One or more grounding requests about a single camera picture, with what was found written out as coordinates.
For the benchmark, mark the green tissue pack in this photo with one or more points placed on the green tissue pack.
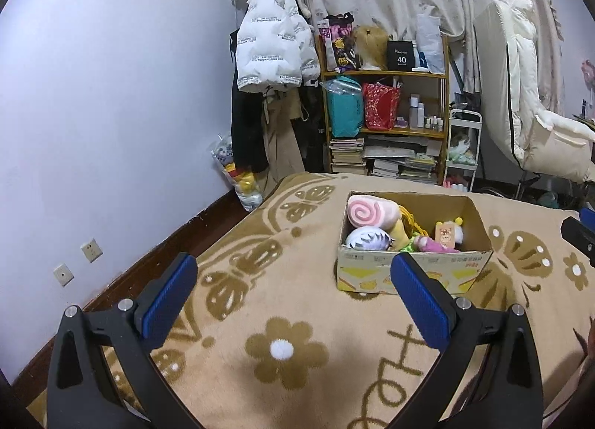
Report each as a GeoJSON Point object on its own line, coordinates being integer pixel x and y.
{"type": "Point", "coordinates": [409, 248]}

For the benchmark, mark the beige coat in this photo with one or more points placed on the beige coat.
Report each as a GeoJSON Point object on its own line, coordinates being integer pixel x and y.
{"type": "Point", "coordinates": [281, 147]}

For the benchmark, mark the wall socket upper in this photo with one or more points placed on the wall socket upper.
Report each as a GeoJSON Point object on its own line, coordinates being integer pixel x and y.
{"type": "Point", "coordinates": [91, 250]}

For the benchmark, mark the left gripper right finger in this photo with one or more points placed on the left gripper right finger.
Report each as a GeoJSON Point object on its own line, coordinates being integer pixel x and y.
{"type": "Point", "coordinates": [487, 374]}

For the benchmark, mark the yellow plush toy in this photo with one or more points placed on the yellow plush toy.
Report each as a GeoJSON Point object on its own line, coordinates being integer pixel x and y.
{"type": "Point", "coordinates": [404, 230]}

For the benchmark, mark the pink white plush bunny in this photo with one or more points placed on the pink white plush bunny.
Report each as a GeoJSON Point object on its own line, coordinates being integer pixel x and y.
{"type": "Point", "coordinates": [425, 244]}

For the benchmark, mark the white trolley cart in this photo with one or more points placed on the white trolley cart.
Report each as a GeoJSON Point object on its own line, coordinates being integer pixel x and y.
{"type": "Point", "coordinates": [463, 149]}

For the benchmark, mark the cardboard box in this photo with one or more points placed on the cardboard box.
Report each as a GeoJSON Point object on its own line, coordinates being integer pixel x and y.
{"type": "Point", "coordinates": [368, 272]}

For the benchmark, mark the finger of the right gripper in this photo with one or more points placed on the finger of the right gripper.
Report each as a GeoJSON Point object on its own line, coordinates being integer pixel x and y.
{"type": "Point", "coordinates": [578, 235]}
{"type": "Point", "coordinates": [587, 215]}

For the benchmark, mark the black box marked 40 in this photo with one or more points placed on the black box marked 40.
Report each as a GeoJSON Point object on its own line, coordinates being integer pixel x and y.
{"type": "Point", "coordinates": [400, 55]}

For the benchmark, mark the wooden shelf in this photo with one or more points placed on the wooden shelf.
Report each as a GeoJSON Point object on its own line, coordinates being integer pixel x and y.
{"type": "Point", "coordinates": [415, 149]}

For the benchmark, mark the white puffer jacket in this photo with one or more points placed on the white puffer jacket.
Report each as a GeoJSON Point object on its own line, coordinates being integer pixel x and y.
{"type": "Point", "coordinates": [275, 47]}

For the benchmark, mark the pink swiss roll plush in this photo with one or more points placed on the pink swiss roll plush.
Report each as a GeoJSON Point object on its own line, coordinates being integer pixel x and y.
{"type": "Point", "coordinates": [372, 211]}

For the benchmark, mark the blonde wig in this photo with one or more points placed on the blonde wig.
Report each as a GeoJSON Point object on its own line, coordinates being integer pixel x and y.
{"type": "Point", "coordinates": [371, 45]}

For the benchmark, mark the red bag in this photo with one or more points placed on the red bag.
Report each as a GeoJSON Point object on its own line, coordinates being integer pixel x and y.
{"type": "Point", "coordinates": [380, 106]}

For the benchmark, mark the teal bag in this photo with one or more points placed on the teal bag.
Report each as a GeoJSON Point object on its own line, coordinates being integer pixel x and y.
{"type": "Point", "coordinates": [345, 106]}

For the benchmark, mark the white purple plush doll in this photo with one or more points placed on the white purple plush doll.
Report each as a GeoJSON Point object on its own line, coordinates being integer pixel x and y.
{"type": "Point", "coordinates": [368, 239]}

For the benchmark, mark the wall socket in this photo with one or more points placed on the wall socket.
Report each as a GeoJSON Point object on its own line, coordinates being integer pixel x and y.
{"type": "Point", "coordinates": [91, 250]}
{"type": "Point", "coordinates": [63, 274]}

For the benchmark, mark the wall socket lower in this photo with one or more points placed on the wall socket lower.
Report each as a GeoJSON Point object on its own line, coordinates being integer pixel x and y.
{"type": "Point", "coordinates": [63, 274]}

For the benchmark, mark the plastic bag of toys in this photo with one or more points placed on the plastic bag of toys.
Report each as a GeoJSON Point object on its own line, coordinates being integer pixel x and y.
{"type": "Point", "coordinates": [241, 179]}

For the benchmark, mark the stack of books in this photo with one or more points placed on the stack of books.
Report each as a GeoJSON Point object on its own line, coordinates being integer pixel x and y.
{"type": "Point", "coordinates": [347, 156]}

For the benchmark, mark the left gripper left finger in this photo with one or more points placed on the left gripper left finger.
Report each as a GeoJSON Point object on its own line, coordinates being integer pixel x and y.
{"type": "Point", "coordinates": [101, 373]}

